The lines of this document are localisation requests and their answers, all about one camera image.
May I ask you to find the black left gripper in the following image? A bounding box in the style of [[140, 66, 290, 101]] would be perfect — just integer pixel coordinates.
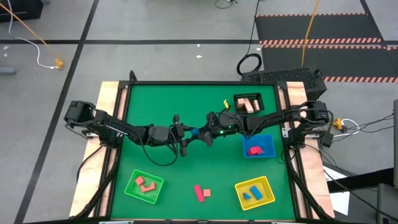
[[167, 114, 196, 157]]

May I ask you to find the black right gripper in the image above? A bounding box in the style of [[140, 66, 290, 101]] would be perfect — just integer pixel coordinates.
[[198, 111, 246, 148]]

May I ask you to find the long natural wood block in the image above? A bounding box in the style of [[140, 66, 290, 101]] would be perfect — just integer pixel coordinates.
[[243, 98, 255, 114]]

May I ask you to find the long red block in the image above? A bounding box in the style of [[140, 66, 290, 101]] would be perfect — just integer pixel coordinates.
[[193, 184, 206, 203]]

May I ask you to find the black plastic basket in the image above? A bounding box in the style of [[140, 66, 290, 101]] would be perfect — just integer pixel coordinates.
[[233, 92, 265, 114]]

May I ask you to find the blue plastic basket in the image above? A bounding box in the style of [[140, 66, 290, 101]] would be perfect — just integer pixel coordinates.
[[241, 134, 277, 159]]

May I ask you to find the green plastic basket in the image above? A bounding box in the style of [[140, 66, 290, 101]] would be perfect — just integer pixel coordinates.
[[124, 169, 165, 206]]

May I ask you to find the yellow plastic basket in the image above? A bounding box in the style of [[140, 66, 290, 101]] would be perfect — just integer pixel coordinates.
[[234, 175, 276, 211]]

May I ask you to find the wooden table side board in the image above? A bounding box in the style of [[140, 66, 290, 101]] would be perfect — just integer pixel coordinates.
[[68, 81, 128, 218], [278, 81, 336, 218]]

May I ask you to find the black computer tower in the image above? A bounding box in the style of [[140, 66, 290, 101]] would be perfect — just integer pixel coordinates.
[[241, 67, 328, 106]]

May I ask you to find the black power adapter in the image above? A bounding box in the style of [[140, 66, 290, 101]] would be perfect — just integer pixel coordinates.
[[320, 132, 334, 149]]

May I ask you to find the white paper sheet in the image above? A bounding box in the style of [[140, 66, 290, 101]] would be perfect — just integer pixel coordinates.
[[323, 166, 351, 216]]

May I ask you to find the black striped floor mat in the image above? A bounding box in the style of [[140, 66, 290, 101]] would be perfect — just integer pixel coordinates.
[[254, 12, 386, 47], [261, 43, 398, 83]]

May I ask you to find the black desk edge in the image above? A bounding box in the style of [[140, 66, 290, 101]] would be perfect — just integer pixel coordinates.
[[326, 167, 394, 194]]

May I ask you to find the grey cabinet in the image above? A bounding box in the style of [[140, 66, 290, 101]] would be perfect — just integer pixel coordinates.
[[376, 182, 398, 224]]

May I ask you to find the black box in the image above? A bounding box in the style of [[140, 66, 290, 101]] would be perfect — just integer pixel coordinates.
[[0, 0, 44, 23]]

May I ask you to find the black metal table frame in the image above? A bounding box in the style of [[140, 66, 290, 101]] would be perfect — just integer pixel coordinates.
[[70, 70, 335, 224]]

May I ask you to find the black coiled floor cable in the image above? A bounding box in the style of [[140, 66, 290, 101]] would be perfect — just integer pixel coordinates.
[[236, 0, 264, 77]]

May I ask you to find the yellow floor cable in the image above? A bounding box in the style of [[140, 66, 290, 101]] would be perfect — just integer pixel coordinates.
[[300, 0, 321, 67]]

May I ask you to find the orange floor cable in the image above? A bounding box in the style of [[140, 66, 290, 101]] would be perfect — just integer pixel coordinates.
[[0, 2, 62, 63]]

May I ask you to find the grey vertical post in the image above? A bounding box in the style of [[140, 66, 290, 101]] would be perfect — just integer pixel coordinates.
[[393, 99, 398, 189]]

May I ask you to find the white floor cable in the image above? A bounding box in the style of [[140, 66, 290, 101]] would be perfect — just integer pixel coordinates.
[[6, 0, 58, 70]]

